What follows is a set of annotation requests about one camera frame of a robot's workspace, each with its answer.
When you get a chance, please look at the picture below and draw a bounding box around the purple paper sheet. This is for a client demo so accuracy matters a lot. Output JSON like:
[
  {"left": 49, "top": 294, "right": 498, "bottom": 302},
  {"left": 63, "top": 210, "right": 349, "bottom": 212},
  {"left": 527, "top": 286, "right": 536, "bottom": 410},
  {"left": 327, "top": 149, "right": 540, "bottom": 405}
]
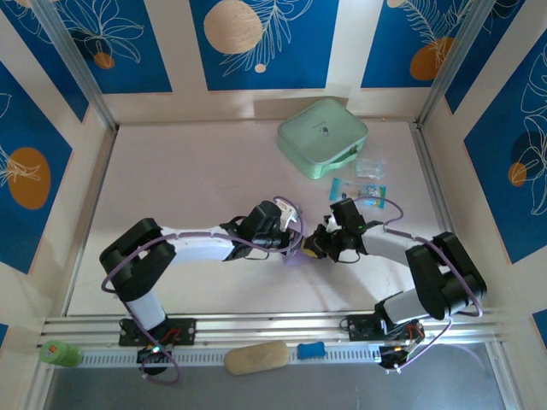
[{"left": 282, "top": 245, "right": 311, "bottom": 269}]

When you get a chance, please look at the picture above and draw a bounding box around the blue snack packet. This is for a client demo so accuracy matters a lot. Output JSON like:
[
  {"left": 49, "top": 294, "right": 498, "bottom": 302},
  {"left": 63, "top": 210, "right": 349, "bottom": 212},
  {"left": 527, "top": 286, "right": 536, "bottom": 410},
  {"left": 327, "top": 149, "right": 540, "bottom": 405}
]
[{"left": 329, "top": 177, "right": 388, "bottom": 210}]

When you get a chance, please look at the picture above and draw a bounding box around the clear plastic packet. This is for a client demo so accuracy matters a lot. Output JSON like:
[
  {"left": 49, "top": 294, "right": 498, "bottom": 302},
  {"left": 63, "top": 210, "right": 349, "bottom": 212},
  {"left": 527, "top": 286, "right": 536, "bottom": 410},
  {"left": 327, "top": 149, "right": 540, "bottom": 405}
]
[{"left": 353, "top": 157, "right": 388, "bottom": 179}]

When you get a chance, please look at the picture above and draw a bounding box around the blue bone-shaped block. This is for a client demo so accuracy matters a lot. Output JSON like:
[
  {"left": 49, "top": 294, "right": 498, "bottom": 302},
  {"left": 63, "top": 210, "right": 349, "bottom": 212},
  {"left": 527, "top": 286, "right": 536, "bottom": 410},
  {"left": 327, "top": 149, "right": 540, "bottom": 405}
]
[{"left": 297, "top": 341, "right": 326, "bottom": 360}]

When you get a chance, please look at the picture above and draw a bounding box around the mint green zipper pouch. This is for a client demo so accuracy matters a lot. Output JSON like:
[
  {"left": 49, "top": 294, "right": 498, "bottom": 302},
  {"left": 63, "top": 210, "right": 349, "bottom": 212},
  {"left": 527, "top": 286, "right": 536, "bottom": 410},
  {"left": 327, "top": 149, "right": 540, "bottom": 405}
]
[{"left": 276, "top": 97, "right": 370, "bottom": 180}]

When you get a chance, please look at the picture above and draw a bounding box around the beige oval case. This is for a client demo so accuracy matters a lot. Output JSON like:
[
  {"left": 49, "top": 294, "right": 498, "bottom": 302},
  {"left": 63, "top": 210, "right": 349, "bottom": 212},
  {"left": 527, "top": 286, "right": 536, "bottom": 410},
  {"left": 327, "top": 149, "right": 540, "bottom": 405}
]
[{"left": 223, "top": 340, "right": 291, "bottom": 376}]

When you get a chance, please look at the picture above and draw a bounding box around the black right controller board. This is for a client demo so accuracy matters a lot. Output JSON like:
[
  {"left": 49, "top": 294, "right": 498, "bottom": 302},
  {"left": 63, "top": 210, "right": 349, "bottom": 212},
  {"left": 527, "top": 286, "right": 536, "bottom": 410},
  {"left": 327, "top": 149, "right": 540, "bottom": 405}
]
[{"left": 378, "top": 344, "right": 414, "bottom": 372}]

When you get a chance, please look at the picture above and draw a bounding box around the black controller board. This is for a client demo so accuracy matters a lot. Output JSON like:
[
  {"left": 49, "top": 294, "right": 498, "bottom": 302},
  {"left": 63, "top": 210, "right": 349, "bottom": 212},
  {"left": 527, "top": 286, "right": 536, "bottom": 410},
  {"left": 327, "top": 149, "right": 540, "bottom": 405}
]
[
  {"left": 378, "top": 344, "right": 414, "bottom": 372},
  {"left": 136, "top": 344, "right": 173, "bottom": 366}
]

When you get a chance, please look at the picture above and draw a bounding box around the black left controller board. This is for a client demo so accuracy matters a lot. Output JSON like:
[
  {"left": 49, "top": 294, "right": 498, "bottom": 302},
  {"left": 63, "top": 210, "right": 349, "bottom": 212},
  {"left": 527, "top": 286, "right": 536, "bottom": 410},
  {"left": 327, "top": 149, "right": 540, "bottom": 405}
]
[{"left": 136, "top": 344, "right": 173, "bottom": 366}]

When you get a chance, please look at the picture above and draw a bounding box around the green bottle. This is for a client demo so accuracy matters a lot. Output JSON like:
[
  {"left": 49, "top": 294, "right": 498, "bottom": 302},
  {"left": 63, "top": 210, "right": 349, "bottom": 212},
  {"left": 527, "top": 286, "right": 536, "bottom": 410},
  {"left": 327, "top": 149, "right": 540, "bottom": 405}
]
[{"left": 38, "top": 339, "right": 85, "bottom": 368}]

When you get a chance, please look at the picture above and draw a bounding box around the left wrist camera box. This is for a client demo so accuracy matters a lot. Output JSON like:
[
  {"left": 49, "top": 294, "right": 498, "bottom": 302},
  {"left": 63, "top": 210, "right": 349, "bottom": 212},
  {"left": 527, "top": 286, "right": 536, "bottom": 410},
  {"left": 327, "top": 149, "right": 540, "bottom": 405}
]
[{"left": 276, "top": 201, "right": 302, "bottom": 226}]

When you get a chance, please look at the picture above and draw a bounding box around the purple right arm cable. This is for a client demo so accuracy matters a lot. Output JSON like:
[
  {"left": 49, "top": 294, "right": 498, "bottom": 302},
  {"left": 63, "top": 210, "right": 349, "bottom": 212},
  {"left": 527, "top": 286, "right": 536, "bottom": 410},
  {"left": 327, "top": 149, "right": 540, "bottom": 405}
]
[{"left": 352, "top": 196, "right": 486, "bottom": 372}]

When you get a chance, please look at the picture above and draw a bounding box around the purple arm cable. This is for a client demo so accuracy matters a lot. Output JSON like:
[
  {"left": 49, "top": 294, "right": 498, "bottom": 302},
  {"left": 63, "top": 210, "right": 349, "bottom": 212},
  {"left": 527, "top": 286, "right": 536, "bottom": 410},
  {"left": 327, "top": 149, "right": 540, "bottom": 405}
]
[
  {"left": 101, "top": 195, "right": 309, "bottom": 384},
  {"left": 352, "top": 196, "right": 486, "bottom": 372}
]

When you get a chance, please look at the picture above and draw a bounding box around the long aluminium mounting rail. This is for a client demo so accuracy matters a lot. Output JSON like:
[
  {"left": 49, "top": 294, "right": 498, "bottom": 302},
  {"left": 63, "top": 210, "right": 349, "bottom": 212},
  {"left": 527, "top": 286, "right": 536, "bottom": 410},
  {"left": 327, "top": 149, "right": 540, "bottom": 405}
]
[{"left": 40, "top": 307, "right": 512, "bottom": 348}]

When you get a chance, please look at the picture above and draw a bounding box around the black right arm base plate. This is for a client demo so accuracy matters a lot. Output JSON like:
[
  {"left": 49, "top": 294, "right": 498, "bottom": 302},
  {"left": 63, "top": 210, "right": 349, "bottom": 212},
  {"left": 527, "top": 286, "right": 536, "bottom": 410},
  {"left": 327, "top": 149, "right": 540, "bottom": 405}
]
[{"left": 346, "top": 313, "right": 424, "bottom": 343}]

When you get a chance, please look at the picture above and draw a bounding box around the aluminium side rail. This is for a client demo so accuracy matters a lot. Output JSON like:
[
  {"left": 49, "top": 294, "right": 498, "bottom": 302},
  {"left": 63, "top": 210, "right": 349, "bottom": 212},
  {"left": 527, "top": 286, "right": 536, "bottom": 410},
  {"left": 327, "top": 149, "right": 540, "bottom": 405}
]
[
  {"left": 410, "top": 121, "right": 480, "bottom": 308},
  {"left": 62, "top": 127, "right": 120, "bottom": 318}
]

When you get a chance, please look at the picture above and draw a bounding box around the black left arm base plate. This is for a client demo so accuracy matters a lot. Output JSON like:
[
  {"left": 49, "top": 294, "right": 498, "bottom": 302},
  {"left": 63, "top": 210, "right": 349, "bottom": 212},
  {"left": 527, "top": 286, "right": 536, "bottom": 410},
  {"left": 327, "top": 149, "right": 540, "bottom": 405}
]
[{"left": 118, "top": 318, "right": 197, "bottom": 347}]

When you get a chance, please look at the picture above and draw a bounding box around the grey slotted cable duct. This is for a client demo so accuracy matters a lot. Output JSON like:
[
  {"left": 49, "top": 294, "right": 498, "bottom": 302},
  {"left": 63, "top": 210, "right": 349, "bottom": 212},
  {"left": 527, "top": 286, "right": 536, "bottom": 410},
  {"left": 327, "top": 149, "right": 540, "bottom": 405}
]
[{"left": 79, "top": 343, "right": 384, "bottom": 369}]

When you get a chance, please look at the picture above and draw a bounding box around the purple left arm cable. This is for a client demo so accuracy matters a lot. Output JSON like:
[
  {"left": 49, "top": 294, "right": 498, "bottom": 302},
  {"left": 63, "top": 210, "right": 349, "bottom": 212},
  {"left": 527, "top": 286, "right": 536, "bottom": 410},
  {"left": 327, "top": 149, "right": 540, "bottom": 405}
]
[{"left": 101, "top": 195, "right": 309, "bottom": 384}]

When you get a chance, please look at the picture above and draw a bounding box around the aluminium frame post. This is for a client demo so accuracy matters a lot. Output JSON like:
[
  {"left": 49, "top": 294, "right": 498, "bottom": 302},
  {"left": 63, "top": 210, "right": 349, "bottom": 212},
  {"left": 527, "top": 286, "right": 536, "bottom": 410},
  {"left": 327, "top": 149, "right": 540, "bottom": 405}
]
[
  {"left": 415, "top": 0, "right": 502, "bottom": 129},
  {"left": 30, "top": 0, "right": 120, "bottom": 132}
]

